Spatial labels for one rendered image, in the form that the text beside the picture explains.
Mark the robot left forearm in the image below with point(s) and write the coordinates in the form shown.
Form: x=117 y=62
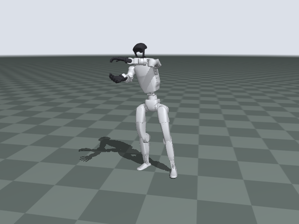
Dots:
x=139 y=61

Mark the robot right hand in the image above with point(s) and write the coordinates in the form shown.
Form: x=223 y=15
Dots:
x=117 y=79

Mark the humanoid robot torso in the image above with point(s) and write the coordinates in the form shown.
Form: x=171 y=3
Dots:
x=149 y=81

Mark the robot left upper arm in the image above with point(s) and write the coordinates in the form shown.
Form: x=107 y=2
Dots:
x=154 y=63

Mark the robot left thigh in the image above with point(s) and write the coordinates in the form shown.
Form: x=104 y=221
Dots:
x=162 y=112

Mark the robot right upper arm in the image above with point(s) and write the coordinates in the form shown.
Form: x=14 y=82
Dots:
x=131 y=72

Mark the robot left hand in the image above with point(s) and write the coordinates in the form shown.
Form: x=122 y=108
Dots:
x=126 y=60

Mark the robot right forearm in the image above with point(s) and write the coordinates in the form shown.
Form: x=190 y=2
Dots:
x=128 y=78

